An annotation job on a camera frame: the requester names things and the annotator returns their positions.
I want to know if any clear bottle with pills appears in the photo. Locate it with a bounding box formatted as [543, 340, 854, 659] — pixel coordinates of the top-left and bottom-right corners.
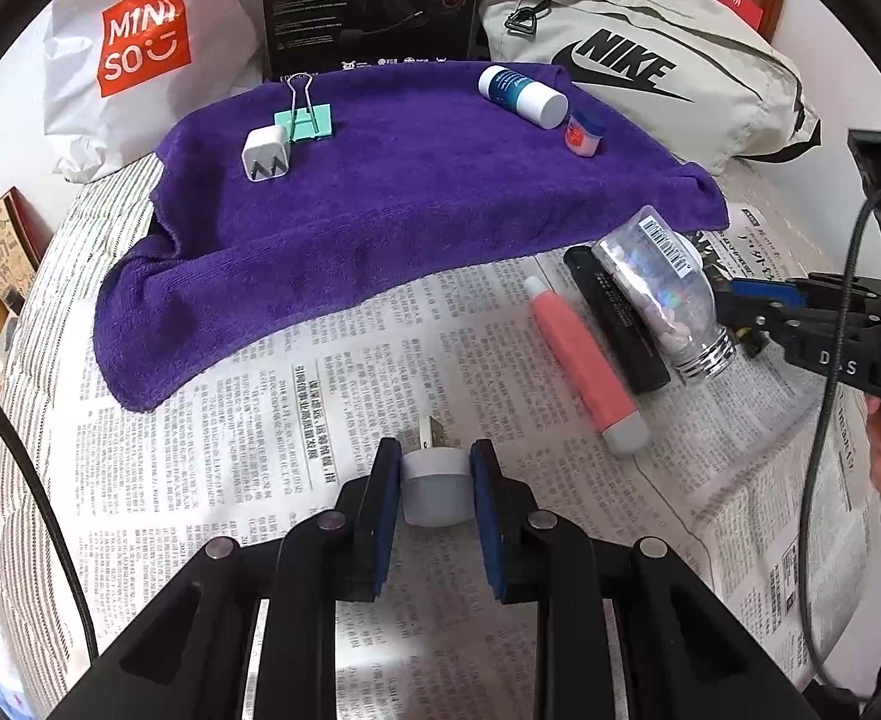
[593, 205, 736, 383]

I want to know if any pink lip balm tube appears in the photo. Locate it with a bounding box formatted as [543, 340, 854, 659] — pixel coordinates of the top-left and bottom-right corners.
[523, 277, 650, 457]

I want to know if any black rectangular stick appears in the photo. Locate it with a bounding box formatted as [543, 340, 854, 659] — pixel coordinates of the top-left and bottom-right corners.
[564, 245, 671, 395]

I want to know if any white USB adapter cap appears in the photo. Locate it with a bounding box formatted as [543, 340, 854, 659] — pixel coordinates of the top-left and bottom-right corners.
[401, 416, 474, 528]

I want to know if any blue pink eraser case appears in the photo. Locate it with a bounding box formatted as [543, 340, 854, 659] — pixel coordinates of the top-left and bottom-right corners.
[564, 110, 606, 158]

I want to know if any white blue medicine bottle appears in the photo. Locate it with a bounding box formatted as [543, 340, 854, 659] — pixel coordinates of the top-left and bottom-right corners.
[477, 65, 569, 130]

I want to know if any white USB charger plug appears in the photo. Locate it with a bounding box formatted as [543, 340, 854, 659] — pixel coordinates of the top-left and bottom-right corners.
[242, 124, 291, 182]

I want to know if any green binder clip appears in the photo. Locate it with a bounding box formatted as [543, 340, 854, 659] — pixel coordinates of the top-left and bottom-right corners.
[274, 71, 333, 143]

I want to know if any newspaper sheet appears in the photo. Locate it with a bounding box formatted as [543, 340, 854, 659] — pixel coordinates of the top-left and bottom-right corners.
[71, 202, 881, 720]

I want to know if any grey Nike bag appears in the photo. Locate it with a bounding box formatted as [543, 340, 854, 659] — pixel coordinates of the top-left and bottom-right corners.
[479, 0, 822, 174]

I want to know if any purple towel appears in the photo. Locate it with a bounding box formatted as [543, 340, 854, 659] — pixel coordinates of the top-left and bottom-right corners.
[92, 62, 728, 411]

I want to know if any white Miniso plastic bag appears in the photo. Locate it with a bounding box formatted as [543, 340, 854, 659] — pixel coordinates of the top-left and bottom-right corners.
[43, 0, 260, 184]

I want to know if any black headset box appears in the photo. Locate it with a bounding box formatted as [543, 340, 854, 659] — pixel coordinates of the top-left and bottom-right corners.
[263, 0, 477, 80]

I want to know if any black cable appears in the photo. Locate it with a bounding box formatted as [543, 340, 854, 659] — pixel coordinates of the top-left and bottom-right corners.
[0, 351, 101, 665]

